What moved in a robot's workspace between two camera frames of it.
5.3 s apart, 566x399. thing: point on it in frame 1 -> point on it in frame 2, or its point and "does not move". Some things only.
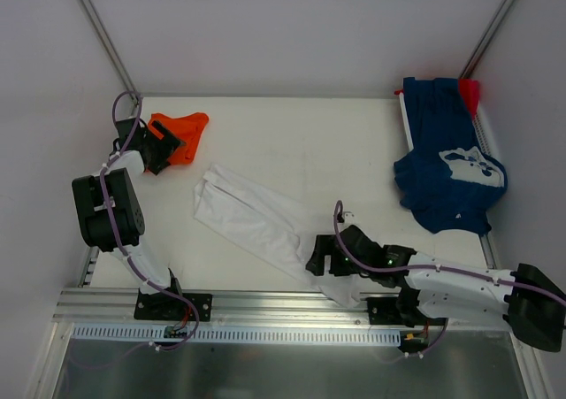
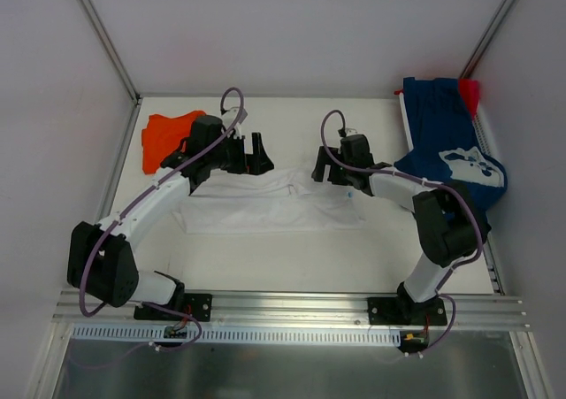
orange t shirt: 187,127 does not move
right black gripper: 330,255 -> 332,169
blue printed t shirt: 447,180 does not move
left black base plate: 170,307 does not move
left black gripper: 164,141 -> 247,154
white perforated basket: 484,139 does not move
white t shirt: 266,222 -> 280,200
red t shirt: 470,90 does not move
